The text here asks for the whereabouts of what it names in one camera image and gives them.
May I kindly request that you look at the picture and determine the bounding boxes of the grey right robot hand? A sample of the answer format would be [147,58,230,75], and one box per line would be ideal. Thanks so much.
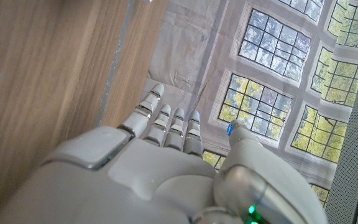
[0,83,329,224]

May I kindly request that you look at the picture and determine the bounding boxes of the printed window backdrop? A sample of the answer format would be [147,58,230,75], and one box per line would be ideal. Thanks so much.
[140,0,358,208]

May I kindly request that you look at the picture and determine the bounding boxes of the grey tape line marking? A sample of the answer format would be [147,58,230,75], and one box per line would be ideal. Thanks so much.
[96,0,136,127]

